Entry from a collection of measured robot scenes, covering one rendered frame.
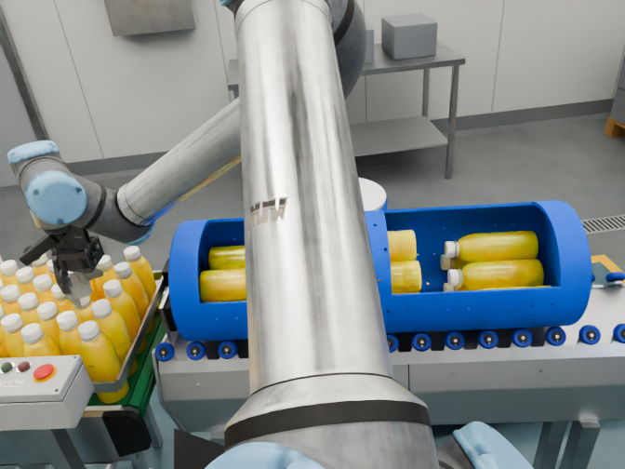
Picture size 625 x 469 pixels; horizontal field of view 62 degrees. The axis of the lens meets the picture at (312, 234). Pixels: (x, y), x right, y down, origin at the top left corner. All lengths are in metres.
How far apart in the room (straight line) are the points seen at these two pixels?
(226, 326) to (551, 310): 0.69
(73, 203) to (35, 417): 0.42
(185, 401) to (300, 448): 1.03
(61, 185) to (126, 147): 3.76
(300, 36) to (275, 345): 0.32
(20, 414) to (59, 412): 0.08
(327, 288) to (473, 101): 4.61
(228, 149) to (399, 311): 0.50
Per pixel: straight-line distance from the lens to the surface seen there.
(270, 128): 0.47
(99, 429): 1.35
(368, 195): 1.65
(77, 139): 4.82
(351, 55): 0.72
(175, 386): 1.33
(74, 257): 1.20
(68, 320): 1.25
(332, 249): 0.40
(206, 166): 0.88
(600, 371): 1.39
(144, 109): 4.60
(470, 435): 0.49
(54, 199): 1.00
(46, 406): 1.13
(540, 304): 1.17
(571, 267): 1.17
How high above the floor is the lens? 1.81
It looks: 32 degrees down
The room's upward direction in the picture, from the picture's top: 5 degrees counter-clockwise
